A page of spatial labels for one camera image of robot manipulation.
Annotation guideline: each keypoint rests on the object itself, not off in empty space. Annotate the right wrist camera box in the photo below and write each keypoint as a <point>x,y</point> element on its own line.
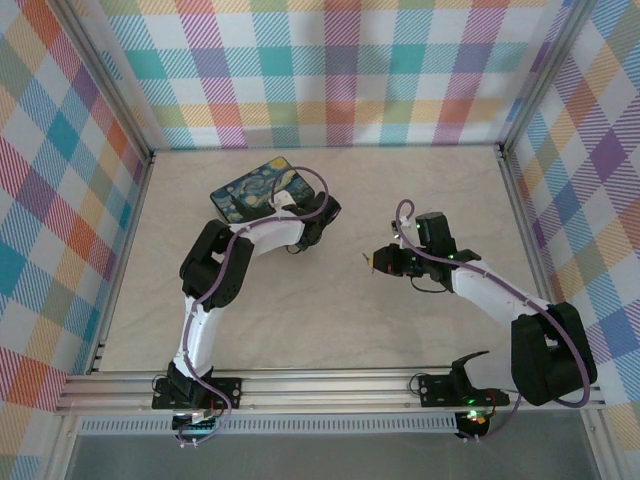
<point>398,232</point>

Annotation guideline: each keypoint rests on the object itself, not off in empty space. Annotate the aluminium frame post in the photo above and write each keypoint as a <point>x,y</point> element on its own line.
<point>107,80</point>
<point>542,75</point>

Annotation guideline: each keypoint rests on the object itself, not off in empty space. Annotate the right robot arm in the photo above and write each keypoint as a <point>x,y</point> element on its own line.
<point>550,360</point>

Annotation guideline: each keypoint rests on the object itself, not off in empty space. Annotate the wide aluminium base rail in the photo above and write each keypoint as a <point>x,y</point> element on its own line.
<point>325,390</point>

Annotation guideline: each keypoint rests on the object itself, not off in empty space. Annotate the dark tin box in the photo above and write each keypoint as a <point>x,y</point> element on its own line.
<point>245,195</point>

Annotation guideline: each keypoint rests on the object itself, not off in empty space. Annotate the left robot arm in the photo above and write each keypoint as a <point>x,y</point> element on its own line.
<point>205,270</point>

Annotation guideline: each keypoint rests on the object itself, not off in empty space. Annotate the small black controller board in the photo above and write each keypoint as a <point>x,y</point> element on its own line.
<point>472,419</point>
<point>192,424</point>

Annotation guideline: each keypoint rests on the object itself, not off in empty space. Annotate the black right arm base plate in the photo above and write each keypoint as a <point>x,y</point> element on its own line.
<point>435,390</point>

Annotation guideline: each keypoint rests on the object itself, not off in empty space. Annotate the aluminium table side rail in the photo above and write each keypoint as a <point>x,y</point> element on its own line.
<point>125,260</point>
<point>532,250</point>

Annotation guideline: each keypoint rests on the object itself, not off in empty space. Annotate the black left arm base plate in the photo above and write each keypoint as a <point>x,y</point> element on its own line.
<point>230,387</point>

